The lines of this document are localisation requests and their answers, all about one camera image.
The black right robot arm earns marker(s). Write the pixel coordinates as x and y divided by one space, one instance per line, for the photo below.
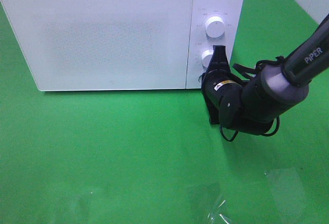
254 105

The white microwave oven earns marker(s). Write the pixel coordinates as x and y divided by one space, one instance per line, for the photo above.
201 10

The white microwave door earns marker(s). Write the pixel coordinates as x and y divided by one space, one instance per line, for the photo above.
103 44

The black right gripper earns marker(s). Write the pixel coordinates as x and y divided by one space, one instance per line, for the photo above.
222 90

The white microwave knob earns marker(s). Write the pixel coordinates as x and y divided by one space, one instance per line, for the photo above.
206 57
215 26

